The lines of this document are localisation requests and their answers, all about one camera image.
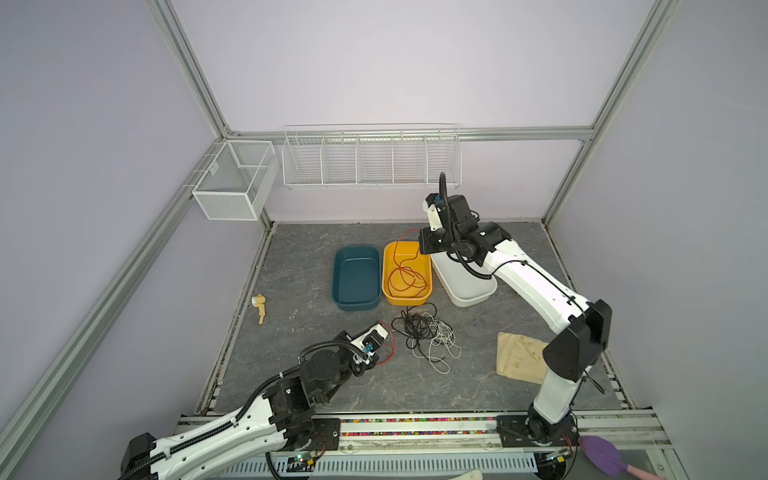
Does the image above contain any red cable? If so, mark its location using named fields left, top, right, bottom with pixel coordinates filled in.
left=385, top=227, right=431, bottom=299

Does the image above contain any black cable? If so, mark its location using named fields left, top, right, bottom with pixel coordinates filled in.
left=391, top=304, right=448, bottom=366

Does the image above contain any white cable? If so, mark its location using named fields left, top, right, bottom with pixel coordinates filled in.
left=422, top=311, right=463, bottom=376

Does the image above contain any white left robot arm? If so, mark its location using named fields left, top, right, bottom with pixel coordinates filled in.
left=120, top=324, right=388, bottom=479

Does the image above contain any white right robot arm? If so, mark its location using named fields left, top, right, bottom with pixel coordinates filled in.
left=419, top=172, right=613, bottom=446

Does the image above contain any yellow plastic tub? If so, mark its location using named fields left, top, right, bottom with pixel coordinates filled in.
left=381, top=241, right=433, bottom=307

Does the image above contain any white plastic tub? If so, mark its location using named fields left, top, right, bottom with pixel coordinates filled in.
left=430, top=253, right=498, bottom=308

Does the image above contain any teal plastic tub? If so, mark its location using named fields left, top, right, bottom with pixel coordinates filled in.
left=332, top=244, right=382, bottom=311

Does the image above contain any yellow toy figure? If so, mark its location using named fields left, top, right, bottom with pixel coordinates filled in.
left=251, top=294, right=266, bottom=325

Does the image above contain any beige work glove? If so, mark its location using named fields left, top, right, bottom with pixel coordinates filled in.
left=495, top=332, right=548, bottom=385

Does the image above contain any white mesh box basket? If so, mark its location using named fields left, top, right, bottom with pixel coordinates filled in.
left=192, top=140, right=279, bottom=221

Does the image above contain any purple silicone spatula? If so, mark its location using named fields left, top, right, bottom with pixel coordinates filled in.
left=579, top=435, right=661, bottom=480

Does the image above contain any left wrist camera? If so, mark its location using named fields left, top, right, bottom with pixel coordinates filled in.
left=350, top=323, right=389, bottom=356

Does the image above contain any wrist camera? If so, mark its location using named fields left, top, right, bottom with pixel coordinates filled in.
left=350, top=323, right=389, bottom=356
left=422, top=193, right=457, bottom=231

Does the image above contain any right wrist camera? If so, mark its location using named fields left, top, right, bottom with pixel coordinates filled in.
left=422, top=193, right=457, bottom=231

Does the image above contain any white wire shelf basket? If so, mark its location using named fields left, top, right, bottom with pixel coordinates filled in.
left=282, top=123, right=463, bottom=188

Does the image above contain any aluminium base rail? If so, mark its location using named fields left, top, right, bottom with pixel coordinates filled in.
left=173, top=409, right=673, bottom=480

